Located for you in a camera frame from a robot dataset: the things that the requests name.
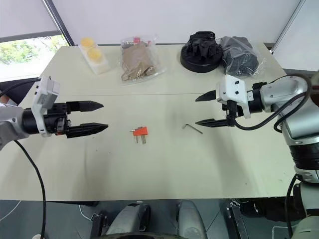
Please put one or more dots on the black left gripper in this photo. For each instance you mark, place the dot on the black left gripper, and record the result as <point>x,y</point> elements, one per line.
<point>58,117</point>

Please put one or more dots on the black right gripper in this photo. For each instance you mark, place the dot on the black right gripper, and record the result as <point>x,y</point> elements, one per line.
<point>233,109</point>

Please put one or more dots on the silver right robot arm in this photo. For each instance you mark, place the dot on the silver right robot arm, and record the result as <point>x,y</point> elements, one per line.
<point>286,92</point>

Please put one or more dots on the small metal hex key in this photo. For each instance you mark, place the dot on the small metal hex key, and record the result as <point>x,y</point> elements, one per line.
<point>193,128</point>

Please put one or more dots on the red plastic block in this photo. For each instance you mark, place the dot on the red plastic block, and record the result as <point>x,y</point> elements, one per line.
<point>140,131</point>

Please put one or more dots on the plastic pack with yellow items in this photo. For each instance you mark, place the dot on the plastic pack with yellow items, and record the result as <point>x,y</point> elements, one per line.
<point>99,65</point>

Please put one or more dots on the black cloth on round base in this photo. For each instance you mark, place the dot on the black cloth on round base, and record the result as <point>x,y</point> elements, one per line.
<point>199,53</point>

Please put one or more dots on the grey cloth in clear bag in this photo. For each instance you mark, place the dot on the grey cloth in clear bag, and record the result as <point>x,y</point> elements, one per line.
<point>239,56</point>

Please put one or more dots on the yellow round cup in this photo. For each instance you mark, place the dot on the yellow round cup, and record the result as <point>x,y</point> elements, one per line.
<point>94,54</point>

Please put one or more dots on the clear bag with brown items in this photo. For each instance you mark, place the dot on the clear bag with brown items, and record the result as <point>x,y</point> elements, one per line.
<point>139,62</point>

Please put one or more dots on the grey rounded robot leg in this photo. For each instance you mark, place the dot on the grey rounded robot leg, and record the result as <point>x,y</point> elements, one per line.
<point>127,219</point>
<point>190,219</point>

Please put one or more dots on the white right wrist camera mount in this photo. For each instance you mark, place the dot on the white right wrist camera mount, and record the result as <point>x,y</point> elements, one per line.
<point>233,87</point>

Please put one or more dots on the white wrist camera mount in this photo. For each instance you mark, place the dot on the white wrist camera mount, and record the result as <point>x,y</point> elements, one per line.
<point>45,92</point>
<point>233,87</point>

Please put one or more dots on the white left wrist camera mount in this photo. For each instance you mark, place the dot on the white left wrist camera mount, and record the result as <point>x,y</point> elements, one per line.
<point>45,92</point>

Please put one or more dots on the dark window frame bar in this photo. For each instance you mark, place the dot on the dark window frame bar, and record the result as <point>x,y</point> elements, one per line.
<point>61,22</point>

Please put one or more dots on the grey wall frame bar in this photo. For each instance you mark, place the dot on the grey wall frame bar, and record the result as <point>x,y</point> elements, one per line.
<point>289,22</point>

